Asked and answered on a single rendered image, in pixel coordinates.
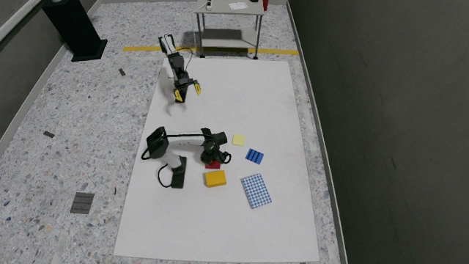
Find dark red flat square pad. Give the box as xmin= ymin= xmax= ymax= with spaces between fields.
xmin=205 ymin=162 xmax=221 ymax=169

